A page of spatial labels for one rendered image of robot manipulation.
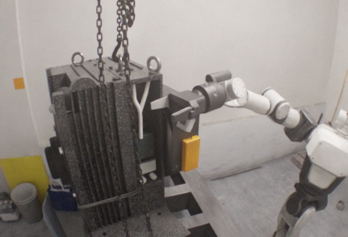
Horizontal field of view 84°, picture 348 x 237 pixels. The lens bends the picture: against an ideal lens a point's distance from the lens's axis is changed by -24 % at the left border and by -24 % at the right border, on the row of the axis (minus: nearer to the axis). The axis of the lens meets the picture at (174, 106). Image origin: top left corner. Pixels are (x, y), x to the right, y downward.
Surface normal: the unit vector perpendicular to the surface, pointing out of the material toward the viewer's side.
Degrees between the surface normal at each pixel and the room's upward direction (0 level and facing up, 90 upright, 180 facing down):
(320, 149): 76
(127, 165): 90
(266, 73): 90
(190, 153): 90
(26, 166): 87
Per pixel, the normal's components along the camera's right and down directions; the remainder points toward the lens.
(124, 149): 0.54, 0.33
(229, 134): 0.31, 0.38
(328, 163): -0.61, 0.07
